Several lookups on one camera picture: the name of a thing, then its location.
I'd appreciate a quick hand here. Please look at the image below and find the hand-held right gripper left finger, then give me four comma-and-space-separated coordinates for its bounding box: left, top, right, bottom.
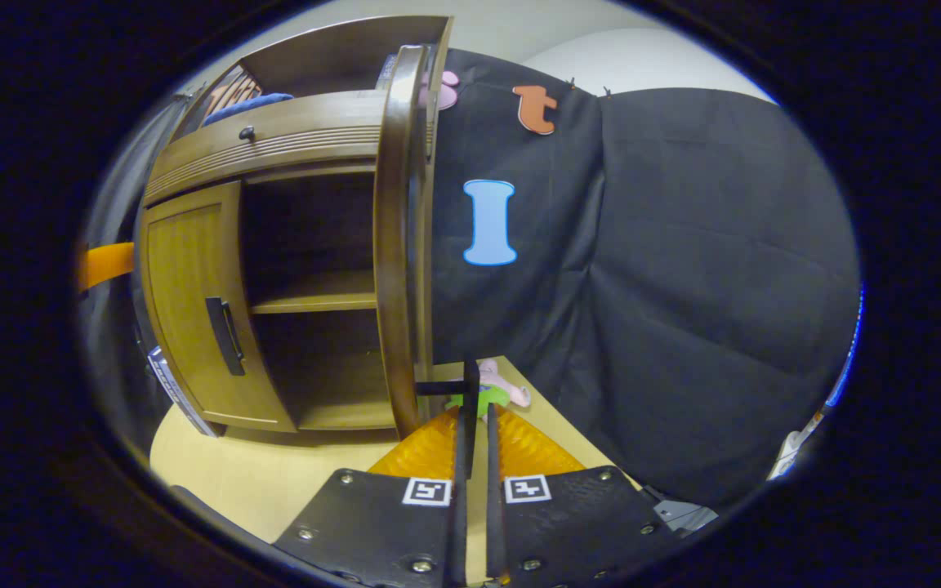
273, 407, 472, 588

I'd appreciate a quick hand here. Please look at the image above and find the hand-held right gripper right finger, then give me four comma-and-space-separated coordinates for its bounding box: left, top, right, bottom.
484, 403, 681, 587

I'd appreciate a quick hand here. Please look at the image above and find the wooden cabinet door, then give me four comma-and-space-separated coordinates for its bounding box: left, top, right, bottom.
137, 180, 300, 434
372, 44, 481, 479

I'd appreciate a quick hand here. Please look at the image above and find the wooden double-door shoe cabinet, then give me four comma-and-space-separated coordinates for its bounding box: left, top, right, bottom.
136, 15, 455, 442

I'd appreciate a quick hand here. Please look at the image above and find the pink and green toy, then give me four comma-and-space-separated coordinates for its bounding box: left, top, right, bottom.
446, 358, 533, 419

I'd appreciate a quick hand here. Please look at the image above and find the white printed strip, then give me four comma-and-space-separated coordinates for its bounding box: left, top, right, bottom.
148, 347, 222, 438

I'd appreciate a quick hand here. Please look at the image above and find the blue folded towel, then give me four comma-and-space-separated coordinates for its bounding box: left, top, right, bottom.
203, 92, 296, 127

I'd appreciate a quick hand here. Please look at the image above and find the wooden drawer with black knob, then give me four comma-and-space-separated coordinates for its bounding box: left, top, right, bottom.
162, 90, 388, 176

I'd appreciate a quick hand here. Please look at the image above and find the white plastic object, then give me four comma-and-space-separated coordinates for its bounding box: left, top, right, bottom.
767, 408, 827, 483

